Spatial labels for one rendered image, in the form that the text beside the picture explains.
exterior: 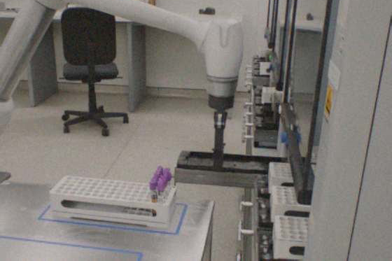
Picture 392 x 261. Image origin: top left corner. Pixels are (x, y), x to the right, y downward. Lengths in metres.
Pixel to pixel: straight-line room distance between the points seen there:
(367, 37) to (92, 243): 0.70
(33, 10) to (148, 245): 0.85
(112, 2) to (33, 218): 0.61
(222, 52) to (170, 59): 3.74
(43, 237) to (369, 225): 0.69
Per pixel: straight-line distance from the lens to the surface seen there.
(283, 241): 1.03
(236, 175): 1.44
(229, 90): 1.34
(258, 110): 2.01
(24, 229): 1.17
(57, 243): 1.10
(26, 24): 1.60
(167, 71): 5.07
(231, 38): 1.30
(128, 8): 1.36
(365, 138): 0.79
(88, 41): 3.85
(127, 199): 1.12
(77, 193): 1.16
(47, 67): 5.16
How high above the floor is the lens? 1.41
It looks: 22 degrees down
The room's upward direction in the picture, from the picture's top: 1 degrees clockwise
